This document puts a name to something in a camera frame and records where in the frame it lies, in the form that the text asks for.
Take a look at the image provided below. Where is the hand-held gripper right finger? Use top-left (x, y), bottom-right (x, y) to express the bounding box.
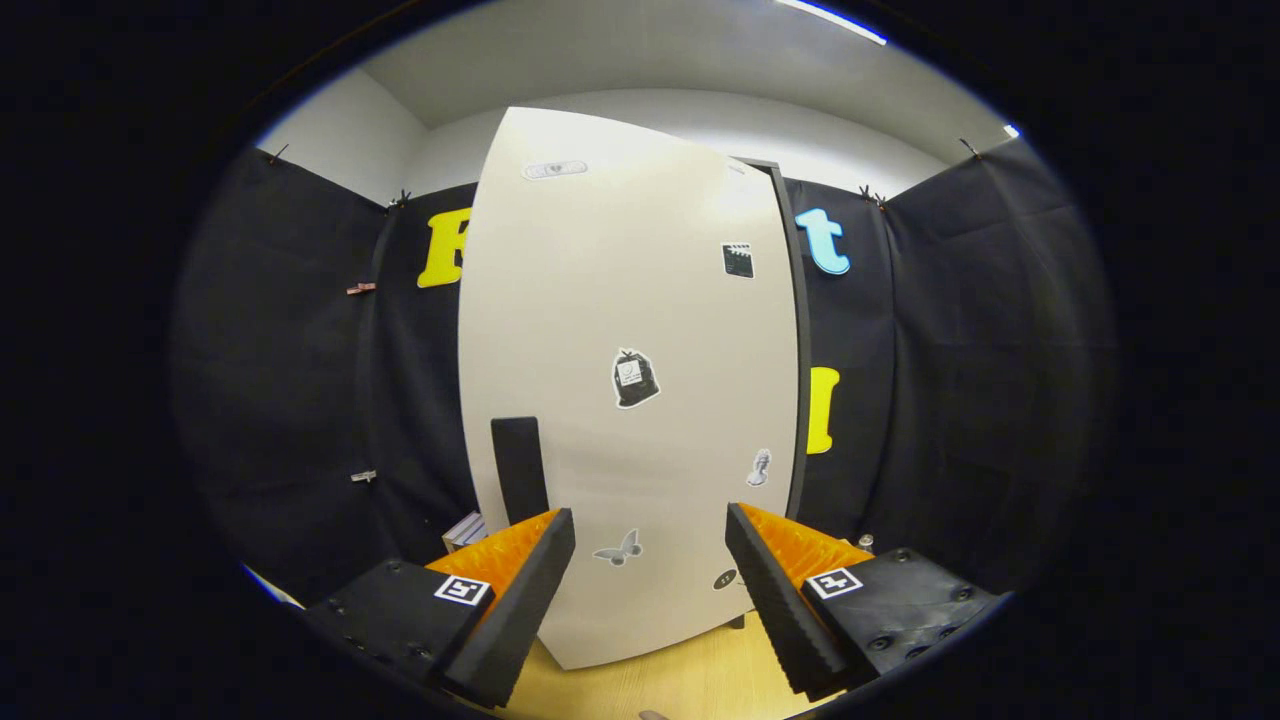
top-left (724, 502), bottom-right (1006, 701)

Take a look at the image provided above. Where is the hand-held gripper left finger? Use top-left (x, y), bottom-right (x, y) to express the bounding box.
top-left (305, 508), bottom-right (578, 709)

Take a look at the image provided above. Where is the black cabinet door handle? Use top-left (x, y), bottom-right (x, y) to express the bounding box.
top-left (490, 416), bottom-right (551, 526)

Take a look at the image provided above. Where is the grey shoe cabinet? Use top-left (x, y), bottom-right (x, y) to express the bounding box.
top-left (725, 157), bottom-right (813, 631)

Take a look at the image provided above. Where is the white book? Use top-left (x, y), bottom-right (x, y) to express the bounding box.
top-left (443, 511), bottom-right (489, 553)

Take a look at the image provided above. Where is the black backdrop cloth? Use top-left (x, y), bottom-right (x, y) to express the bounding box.
top-left (170, 130), bottom-right (1121, 611)

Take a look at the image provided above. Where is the long ceiling light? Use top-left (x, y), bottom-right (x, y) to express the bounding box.
top-left (775, 0), bottom-right (889, 47)

